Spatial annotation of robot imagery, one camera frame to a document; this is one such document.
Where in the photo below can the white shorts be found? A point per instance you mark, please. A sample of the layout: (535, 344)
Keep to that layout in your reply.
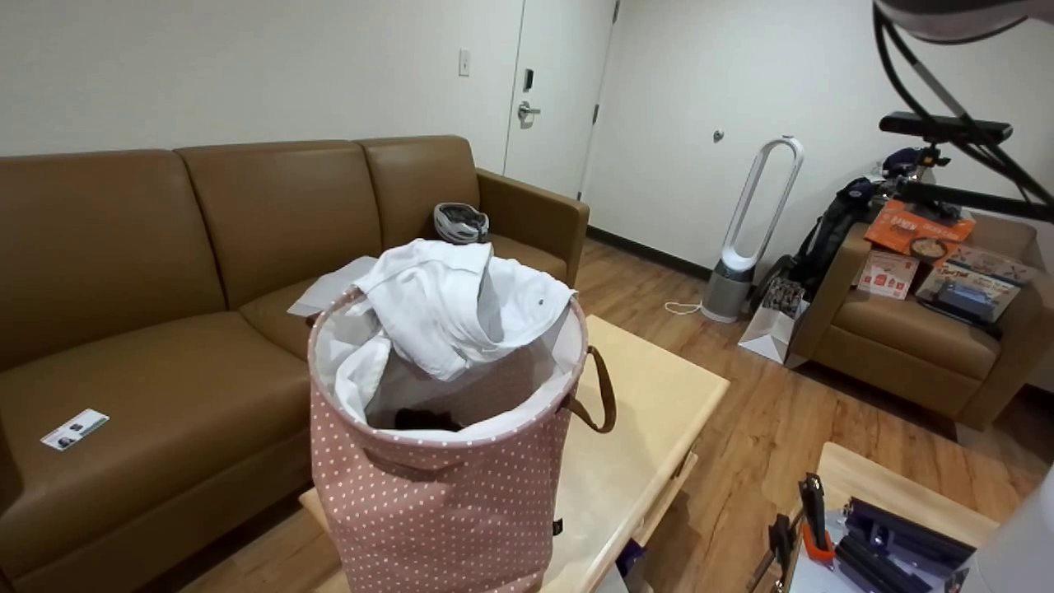
(450, 307)

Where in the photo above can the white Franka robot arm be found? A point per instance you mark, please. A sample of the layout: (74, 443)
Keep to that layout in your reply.
(1022, 548)

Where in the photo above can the pink polka dot laundry bag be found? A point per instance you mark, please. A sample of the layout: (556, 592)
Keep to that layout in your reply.
(439, 515)

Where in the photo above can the white paper shopping bag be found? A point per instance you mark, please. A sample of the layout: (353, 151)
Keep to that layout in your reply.
(769, 331)

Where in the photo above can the grey round fabric object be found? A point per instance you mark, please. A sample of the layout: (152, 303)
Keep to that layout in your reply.
(462, 222)

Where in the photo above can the silver bladeless tower fan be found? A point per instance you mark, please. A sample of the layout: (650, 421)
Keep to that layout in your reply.
(724, 289)

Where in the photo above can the black vacuum cleaner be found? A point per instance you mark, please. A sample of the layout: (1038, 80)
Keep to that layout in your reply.
(833, 224)

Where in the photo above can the white and red box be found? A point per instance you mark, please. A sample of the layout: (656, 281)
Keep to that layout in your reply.
(886, 278)

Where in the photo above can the brown leather armchair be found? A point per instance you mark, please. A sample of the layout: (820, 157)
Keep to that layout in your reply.
(911, 342)

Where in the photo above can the orange cardboard box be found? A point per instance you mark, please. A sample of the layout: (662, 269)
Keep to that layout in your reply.
(915, 230)

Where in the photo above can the brown leather sofa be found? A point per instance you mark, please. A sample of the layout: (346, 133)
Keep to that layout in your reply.
(110, 274)

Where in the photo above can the grey blue flat box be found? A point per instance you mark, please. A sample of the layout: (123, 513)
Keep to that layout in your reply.
(967, 291)

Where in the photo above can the small remote on sofa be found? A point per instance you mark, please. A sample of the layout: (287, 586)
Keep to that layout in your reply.
(74, 430)

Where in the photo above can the white wall light switch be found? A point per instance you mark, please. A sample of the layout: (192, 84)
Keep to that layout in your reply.
(462, 63)

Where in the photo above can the black rail bar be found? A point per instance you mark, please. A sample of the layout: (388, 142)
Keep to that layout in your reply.
(901, 546)

